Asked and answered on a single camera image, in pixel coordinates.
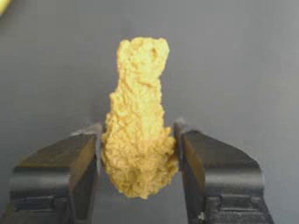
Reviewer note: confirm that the brown toy chicken wing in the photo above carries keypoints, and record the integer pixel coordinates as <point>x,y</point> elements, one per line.
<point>138,128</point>

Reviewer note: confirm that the yellow plate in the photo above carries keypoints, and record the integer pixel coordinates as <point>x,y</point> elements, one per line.
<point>3,5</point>

